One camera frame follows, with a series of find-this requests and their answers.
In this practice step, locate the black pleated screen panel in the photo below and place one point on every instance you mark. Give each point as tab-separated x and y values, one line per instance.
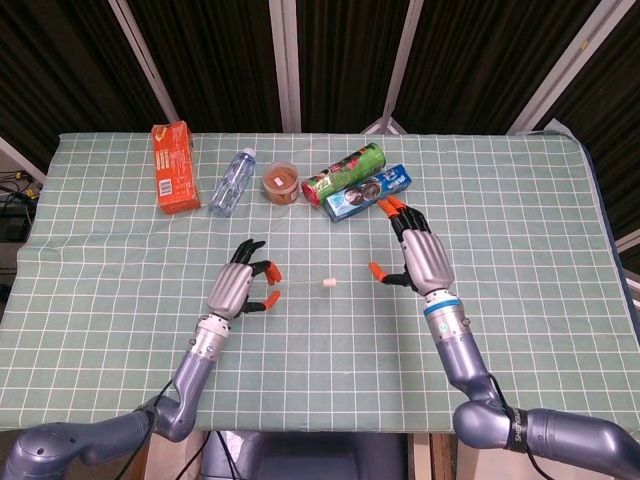
615	100
475	60
345	60
215	60
60	65

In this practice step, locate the green chip can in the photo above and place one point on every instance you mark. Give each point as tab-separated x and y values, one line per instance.
345	172

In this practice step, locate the green checked tablecloth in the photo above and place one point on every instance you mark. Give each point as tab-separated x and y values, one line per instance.
320	350

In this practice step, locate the wooden table leg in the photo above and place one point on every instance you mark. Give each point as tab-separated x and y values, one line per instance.
144	469
441	460

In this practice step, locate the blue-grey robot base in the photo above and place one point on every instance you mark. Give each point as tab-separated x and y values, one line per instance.
310	457

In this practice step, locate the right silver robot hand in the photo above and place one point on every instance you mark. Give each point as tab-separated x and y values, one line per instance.
427	260

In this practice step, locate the clear glass test tube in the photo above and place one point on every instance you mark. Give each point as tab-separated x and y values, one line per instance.
300	283

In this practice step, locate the clear plastic water bottle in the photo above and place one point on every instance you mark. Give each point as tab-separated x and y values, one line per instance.
231	185

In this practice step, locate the white screen frame post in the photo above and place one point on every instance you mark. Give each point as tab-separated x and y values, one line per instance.
145	60
565	65
286	65
402	65

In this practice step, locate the orange carton box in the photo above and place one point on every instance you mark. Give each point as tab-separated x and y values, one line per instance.
175	170

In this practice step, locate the small white stopper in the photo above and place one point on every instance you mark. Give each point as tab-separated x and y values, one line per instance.
329	283

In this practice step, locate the round jar with brown contents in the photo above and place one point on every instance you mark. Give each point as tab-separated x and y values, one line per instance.
281	182

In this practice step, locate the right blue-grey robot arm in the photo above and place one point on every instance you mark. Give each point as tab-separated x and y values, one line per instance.
462	360

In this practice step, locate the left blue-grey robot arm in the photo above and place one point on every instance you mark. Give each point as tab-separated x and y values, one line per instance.
195	370

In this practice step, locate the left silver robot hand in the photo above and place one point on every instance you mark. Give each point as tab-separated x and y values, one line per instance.
230	290

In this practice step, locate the black equipment box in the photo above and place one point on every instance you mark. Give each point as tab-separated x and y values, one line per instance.
12	225

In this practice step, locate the blue cookie pack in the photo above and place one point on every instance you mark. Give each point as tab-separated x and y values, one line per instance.
367	192

